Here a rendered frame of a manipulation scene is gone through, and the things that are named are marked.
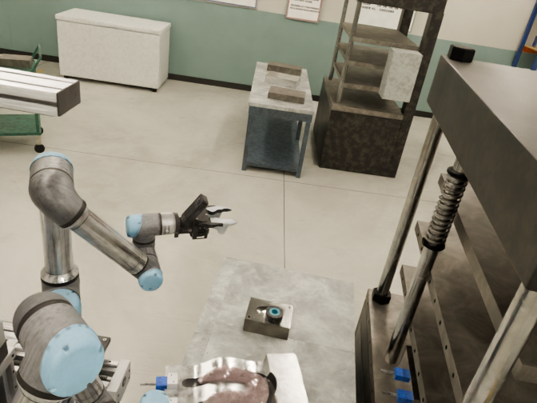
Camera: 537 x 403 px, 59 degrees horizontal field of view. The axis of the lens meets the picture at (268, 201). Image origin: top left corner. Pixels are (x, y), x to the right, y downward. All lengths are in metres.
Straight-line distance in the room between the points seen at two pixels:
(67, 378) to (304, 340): 1.38
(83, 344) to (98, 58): 7.06
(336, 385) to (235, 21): 6.83
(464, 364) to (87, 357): 1.09
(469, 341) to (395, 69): 3.95
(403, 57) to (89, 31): 4.58
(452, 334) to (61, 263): 1.26
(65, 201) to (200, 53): 7.10
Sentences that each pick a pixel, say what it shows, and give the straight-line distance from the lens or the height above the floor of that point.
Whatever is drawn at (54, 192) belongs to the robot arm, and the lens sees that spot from 1.38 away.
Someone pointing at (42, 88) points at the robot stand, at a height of 2.03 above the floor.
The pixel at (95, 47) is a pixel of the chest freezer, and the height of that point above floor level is 0.55.
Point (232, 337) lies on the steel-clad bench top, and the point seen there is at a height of 0.80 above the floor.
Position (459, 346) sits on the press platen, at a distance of 1.68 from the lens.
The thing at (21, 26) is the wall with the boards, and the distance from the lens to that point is 9.20.
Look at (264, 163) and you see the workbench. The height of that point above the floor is 0.11.
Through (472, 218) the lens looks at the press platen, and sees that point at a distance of 1.88.
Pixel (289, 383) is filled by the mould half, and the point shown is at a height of 0.91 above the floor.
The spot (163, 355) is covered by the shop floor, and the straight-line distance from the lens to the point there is 3.16.
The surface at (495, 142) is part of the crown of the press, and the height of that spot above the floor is 1.95.
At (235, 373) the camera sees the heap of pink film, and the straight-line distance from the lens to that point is 1.88.
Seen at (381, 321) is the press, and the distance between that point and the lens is 2.45.
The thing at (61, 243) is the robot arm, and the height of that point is 1.41.
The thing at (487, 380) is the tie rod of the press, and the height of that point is 1.52.
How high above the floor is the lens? 2.31
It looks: 28 degrees down
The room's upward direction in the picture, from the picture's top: 9 degrees clockwise
